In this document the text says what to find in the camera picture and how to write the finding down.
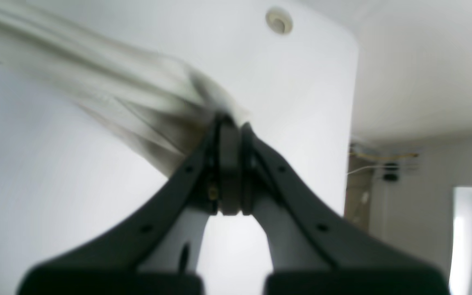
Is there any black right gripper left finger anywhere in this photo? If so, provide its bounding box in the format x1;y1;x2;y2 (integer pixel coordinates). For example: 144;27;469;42
18;116;242;295

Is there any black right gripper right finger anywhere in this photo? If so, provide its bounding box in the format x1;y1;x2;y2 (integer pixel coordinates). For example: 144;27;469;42
242;123;449;295

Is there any beige T-shirt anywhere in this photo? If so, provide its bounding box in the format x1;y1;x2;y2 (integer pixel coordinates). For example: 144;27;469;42
0;0;248;176

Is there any right table grommet hole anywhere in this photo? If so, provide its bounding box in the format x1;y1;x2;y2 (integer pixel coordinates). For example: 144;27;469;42
265;7;293;35

